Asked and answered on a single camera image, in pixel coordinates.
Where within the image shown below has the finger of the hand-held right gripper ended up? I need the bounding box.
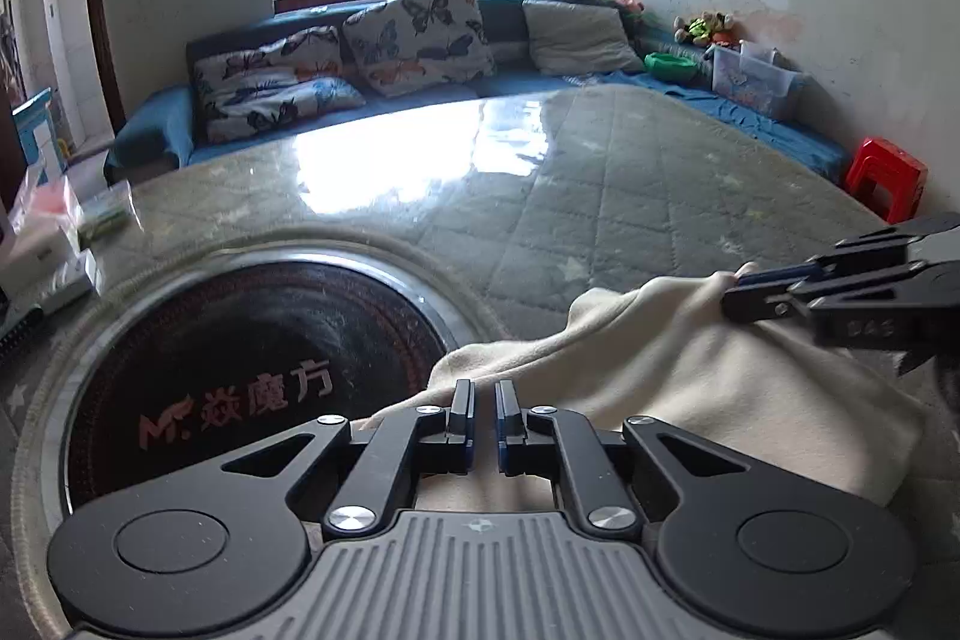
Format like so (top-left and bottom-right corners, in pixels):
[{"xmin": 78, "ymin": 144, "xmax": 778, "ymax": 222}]
[
  {"xmin": 737, "ymin": 231, "xmax": 931, "ymax": 286},
  {"xmin": 721, "ymin": 261, "xmax": 935, "ymax": 327}
]

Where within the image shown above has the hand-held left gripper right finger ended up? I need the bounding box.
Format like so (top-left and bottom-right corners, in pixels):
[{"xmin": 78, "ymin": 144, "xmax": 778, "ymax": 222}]
[{"xmin": 493, "ymin": 377, "xmax": 740, "ymax": 540}]

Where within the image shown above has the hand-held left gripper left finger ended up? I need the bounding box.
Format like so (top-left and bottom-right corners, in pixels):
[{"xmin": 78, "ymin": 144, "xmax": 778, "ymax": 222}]
[{"xmin": 221, "ymin": 377, "xmax": 479, "ymax": 540}]

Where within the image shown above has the cream garment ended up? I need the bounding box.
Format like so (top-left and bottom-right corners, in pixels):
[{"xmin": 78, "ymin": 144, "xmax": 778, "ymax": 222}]
[{"xmin": 352, "ymin": 269, "xmax": 927, "ymax": 521}]

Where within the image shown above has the red plastic stool stack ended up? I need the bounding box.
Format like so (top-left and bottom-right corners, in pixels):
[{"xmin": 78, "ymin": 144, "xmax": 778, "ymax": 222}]
[{"xmin": 844, "ymin": 136, "xmax": 929, "ymax": 225}]

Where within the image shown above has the clear plastic storage box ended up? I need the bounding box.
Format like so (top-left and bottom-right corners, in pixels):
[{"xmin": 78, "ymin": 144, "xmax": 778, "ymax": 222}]
[{"xmin": 709, "ymin": 40, "xmax": 803, "ymax": 121}]

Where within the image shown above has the round black built-in cooktop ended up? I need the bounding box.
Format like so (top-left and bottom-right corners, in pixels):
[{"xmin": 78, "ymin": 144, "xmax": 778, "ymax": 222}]
[{"xmin": 56, "ymin": 239, "xmax": 460, "ymax": 521}]

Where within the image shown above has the green plastic bowl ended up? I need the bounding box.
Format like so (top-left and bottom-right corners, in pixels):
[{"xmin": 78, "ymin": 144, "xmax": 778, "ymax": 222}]
[{"xmin": 643, "ymin": 51, "xmax": 698, "ymax": 83}]

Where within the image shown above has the grey pillow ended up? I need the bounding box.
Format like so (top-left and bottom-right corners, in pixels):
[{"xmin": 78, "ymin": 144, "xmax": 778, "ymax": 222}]
[{"xmin": 521, "ymin": 0, "xmax": 646, "ymax": 77}]

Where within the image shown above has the small butterfly print pillow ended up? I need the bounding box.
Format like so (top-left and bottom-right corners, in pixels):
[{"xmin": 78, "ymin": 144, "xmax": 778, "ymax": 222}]
[
  {"xmin": 202, "ymin": 76, "xmax": 367, "ymax": 145},
  {"xmin": 193, "ymin": 25, "xmax": 343, "ymax": 103}
]

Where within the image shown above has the large butterfly print pillow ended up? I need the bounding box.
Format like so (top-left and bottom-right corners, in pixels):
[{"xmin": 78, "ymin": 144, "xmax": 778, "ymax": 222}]
[{"xmin": 343, "ymin": 0, "xmax": 496, "ymax": 98}]

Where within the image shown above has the green packet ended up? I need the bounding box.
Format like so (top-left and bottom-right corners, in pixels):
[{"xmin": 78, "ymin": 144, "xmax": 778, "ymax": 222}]
[{"xmin": 75, "ymin": 184, "xmax": 143, "ymax": 245}]

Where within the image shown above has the white box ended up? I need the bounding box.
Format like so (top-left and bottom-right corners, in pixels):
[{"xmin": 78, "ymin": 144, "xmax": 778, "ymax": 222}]
[{"xmin": 0, "ymin": 231, "xmax": 102, "ymax": 320}]

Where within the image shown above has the blue corner sofa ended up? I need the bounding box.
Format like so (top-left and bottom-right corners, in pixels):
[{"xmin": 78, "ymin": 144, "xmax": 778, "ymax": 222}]
[{"xmin": 103, "ymin": 0, "xmax": 852, "ymax": 187}]

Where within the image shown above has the black flat device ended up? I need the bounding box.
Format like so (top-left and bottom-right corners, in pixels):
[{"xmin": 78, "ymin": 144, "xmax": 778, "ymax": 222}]
[{"xmin": 0, "ymin": 302, "xmax": 47, "ymax": 356}]

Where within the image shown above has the clear plastic bag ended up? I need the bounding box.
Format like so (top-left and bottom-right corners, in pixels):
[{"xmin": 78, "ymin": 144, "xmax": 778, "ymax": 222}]
[{"xmin": 7, "ymin": 171, "xmax": 87, "ymax": 259}]

